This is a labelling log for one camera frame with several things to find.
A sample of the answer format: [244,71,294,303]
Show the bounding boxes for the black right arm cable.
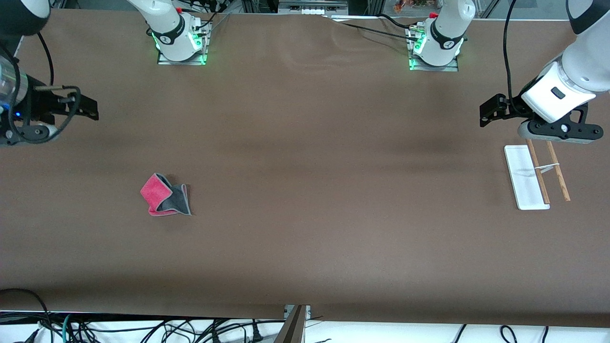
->
[10,31,81,143]

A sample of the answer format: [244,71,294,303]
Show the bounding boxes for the white power strip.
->
[279,0,348,15]

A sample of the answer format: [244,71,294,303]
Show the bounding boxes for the teal floor cable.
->
[61,313,75,343]

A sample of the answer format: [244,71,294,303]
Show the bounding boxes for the colourful background items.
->
[393,0,443,13]

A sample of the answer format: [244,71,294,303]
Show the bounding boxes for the black looped floor cable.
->
[0,288,54,343]

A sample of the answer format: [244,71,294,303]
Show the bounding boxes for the white rack base tray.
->
[504,144,551,211]

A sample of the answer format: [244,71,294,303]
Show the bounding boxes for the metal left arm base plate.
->
[409,26,459,72]

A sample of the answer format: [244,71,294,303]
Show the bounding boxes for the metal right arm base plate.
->
[157,19,209,66]

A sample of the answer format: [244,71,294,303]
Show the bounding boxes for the pink and grey towel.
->
[140,172,192,217]

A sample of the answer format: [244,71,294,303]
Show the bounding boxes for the wooden post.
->
[274,305,307,343]

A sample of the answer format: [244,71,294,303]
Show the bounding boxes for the metal table edge bracket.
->
[284,305,311,321]

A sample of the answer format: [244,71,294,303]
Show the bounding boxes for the black cable on table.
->
[324,13,417,41]

